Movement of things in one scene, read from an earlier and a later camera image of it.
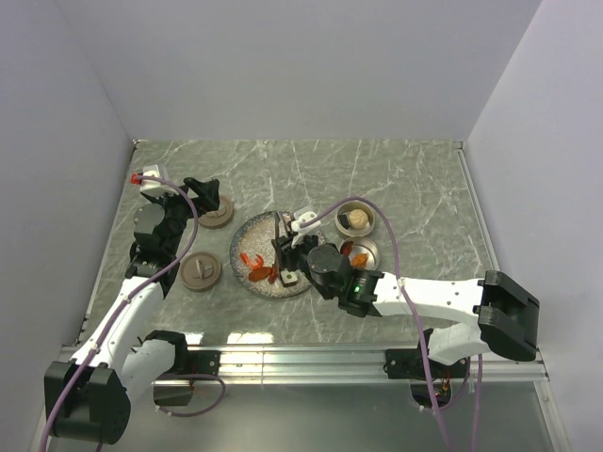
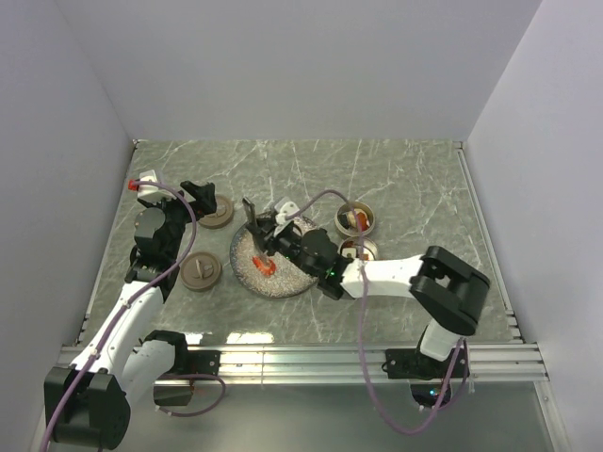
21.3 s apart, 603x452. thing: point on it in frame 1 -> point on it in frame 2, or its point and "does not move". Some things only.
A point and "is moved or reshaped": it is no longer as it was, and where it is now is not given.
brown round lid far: (220, 217) does not move
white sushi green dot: (288, 277) -> (349, 252)
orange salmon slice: (259, 273) -> (363, 221)
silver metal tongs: (279, 216) is moved or reshaped
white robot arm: (456, 301) -> (395, 278)
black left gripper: (206, 192) does not move
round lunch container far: (354, 218) does not move
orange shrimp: (245, 259) -> (266, 269)
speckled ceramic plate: (252, 238) does not move
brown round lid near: (201, 271) does not move
